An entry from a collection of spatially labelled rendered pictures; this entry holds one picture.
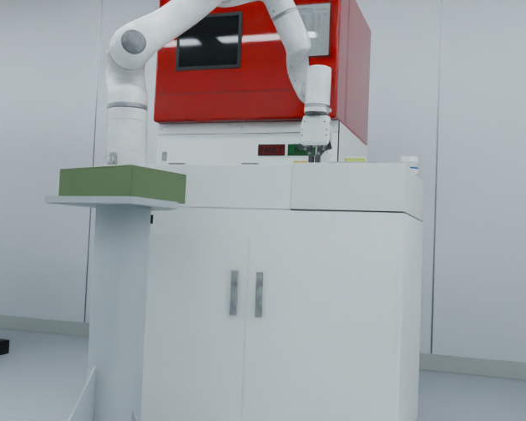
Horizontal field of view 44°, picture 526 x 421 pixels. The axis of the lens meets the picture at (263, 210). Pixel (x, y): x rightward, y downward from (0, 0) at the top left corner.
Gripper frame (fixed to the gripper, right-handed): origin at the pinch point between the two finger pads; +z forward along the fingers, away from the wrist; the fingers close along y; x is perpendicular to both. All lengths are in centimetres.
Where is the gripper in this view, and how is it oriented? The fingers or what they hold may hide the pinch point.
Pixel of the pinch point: (314, 161)
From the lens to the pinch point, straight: 218.4
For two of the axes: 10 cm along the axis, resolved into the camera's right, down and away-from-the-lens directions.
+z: -0.5, 10.0, -0.5
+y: -9.5, -0.3, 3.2
